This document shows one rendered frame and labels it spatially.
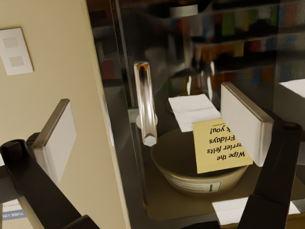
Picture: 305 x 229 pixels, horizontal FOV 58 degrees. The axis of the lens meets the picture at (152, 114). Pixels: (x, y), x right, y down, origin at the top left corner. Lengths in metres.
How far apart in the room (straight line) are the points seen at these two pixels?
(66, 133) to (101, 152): 0.68
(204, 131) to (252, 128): 0.19
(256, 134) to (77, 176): 0.80
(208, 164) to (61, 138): 0.24
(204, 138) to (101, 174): 0.60
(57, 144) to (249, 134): 0.11
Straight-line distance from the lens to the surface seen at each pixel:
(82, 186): 0.95
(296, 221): 0.51
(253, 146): 0.17
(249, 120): 0.17
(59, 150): 0.17
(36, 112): 0.85
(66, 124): 0.20
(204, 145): 0.36
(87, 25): 0.32
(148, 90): 0.27
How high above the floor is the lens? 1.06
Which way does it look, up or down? 24 degrees up
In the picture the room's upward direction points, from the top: 173 degrees clockwise
